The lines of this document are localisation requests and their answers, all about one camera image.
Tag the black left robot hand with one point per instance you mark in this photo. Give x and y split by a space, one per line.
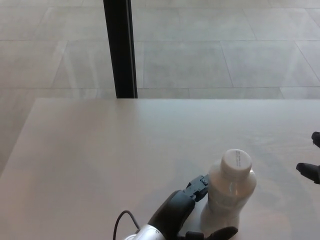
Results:
172 207

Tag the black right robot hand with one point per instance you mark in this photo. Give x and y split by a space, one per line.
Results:
312 171

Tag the clear plastic bottle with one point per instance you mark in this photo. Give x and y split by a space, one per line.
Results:
225 197

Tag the white bottle cap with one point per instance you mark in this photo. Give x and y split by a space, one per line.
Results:
236 162

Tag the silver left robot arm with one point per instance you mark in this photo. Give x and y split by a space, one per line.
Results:
147 232

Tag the black window frame post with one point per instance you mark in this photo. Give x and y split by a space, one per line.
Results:
120 50

